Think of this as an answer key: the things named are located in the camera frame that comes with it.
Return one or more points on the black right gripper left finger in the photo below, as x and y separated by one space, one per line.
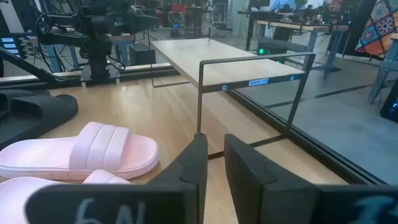
174 199

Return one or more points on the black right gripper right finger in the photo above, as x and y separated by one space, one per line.
267 193

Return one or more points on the pink slide sandal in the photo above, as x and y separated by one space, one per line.
18 199
93 149

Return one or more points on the black slide sandal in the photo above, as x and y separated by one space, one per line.
40 115
21 92

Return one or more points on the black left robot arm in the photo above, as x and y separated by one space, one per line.
96 40

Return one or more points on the blue legged wooden table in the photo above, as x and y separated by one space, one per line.
122 39

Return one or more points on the black box under table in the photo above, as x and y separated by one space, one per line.
141 54

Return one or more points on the device with blue screens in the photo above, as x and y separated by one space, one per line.
9 45

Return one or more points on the black computer green lights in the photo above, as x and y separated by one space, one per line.
273 46

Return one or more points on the wooden top workbench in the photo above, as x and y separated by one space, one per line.
298 27

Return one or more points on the grey blue bench table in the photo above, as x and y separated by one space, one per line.
388 62

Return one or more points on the colourful patterned cloth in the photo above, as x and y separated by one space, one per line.
377 29

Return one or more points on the metal frame wooden top shelf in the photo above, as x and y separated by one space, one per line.
202 59

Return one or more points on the black aluminium table frame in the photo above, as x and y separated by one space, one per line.
342 169

